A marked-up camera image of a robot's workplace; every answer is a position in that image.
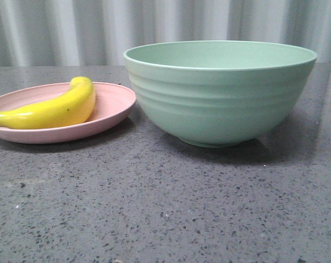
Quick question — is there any pink ridged plate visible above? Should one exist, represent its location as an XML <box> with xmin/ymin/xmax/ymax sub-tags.
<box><xmin>0</xmin><ymin>82</ymin><xmax>136</xmax><ymax>144</ymax></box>

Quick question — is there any white pleated curtain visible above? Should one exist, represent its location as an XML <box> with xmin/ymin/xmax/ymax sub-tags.
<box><xmin>0</xmin><ymin>1</ymin><xmax>331</xmax><ymax>66</ymax></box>

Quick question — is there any yellow plastic banana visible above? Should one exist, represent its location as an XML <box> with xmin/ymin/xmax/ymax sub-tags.
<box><xmin>0</xmin><ymin>77</ymin><xmax>96</xmax><ymax>129</ymax></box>

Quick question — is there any green ridged bowl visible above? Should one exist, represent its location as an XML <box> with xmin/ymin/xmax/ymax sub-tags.
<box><xmin>124</xmin><ymin>41</ymin><xmax>317</xmax><ymax>147</ymax></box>

